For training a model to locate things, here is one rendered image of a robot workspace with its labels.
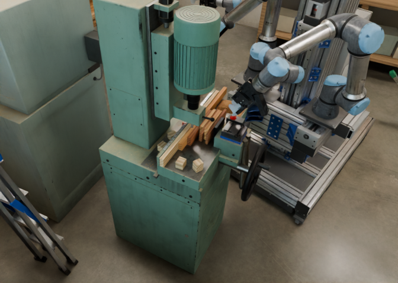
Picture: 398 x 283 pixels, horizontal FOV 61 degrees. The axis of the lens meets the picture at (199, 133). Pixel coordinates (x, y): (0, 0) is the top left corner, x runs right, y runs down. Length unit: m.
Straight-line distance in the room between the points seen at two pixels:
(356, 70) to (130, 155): 1.16
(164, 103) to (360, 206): 1.81
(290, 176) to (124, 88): 1.43
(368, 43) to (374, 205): 1.55
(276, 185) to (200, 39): 1.41
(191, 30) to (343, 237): 1.84
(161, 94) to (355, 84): 0.94
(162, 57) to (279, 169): 1.44
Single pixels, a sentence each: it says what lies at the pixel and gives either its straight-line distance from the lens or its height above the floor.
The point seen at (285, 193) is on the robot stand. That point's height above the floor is 0.22.
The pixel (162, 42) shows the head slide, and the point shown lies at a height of 1.39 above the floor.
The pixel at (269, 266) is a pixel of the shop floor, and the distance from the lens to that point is 2.31.
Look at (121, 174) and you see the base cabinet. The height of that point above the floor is 0.67.
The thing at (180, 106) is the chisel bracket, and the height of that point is 1.07.
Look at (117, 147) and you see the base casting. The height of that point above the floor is 0.80.
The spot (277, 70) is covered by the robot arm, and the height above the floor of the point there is 1.34.
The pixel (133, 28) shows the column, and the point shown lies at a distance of 1.36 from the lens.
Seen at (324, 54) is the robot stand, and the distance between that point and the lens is 2.13.
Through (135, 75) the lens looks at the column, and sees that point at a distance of 1.47.
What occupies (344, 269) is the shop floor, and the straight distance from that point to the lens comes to 2.46.
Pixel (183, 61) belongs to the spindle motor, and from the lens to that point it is 1.33.
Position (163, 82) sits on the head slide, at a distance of 1.45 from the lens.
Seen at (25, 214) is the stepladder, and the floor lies 0.68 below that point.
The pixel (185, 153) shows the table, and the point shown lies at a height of 0.90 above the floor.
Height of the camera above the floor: 2.00
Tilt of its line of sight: 42 degrees down
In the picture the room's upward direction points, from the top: 4 degrees clockwise
